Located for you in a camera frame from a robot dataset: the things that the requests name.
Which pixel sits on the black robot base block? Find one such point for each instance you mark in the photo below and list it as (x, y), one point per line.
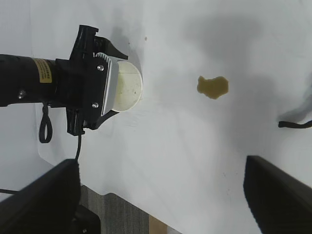
(89, 220)

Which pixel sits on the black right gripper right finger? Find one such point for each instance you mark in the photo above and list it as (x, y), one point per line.
(280, 204)

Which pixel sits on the brown coffee spill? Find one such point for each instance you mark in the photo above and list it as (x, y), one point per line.
(212, 86)

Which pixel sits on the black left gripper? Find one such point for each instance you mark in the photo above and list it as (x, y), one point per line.
(78, 85)

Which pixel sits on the black and purple cloth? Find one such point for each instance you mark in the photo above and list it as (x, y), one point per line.
(295, 124)

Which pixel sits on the white paper coffee cup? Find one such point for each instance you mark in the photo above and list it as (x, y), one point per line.
(129, 85)

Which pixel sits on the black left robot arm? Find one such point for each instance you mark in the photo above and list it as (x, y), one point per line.
(24, 80)

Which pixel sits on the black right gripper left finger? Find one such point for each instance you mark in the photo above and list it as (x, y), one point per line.
(39, 204)

